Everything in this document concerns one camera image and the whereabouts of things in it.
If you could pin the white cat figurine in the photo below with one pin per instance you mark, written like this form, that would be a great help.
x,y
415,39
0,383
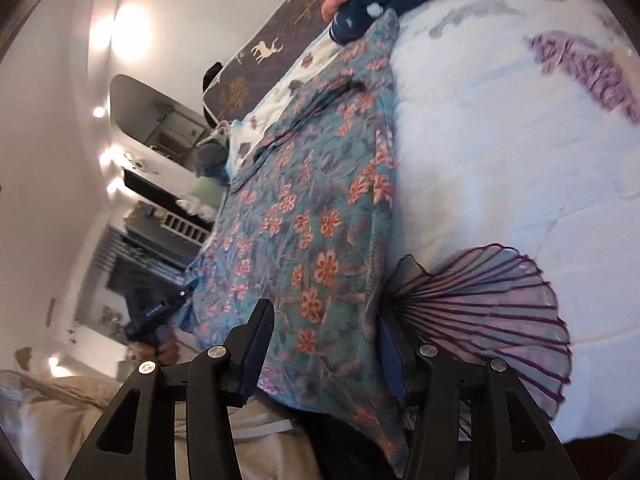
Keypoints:
x,y
192,205

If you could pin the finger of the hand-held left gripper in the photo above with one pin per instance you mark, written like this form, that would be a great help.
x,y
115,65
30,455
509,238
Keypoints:
x,y
186,292

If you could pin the person's left hand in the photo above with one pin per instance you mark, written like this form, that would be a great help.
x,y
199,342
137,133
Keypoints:
x,y
167,347

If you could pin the black cloth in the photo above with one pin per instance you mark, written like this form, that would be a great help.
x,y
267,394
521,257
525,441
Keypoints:
x,y
212,77

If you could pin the grey bag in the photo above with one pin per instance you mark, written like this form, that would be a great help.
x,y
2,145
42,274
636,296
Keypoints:
x,y
210,152

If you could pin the ceiling spotlight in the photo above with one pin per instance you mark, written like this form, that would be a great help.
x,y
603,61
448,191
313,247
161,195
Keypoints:
x,y
98,110

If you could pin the white leaf print quilt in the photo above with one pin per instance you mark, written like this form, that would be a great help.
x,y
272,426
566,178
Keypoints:
x,y
475,160

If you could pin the white rack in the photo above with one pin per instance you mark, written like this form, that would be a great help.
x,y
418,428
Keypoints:
x,y
180,225

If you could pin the white wall decoration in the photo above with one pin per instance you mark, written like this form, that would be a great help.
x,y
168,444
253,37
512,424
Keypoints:
x,y
135,162

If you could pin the arched wall mirror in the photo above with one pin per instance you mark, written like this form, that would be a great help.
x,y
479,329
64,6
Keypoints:
x,y
150,110

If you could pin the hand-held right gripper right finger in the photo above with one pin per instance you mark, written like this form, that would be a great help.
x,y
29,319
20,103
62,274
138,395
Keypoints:
x,y
395,365

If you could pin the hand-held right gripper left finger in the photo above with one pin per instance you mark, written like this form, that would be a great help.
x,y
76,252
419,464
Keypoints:
x,y
252,360

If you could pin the green cushion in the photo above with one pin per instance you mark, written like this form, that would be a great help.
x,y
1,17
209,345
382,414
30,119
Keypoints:
x,y
205,191

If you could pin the teal floral garment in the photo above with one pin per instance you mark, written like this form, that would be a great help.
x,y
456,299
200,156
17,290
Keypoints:
x,y
320,220

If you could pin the purple deer print mattress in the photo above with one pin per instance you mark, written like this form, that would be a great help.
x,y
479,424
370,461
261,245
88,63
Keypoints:
x,y
280,25

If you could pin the beige cloth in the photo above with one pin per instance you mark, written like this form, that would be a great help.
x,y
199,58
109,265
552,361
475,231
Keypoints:
x,y
50,420

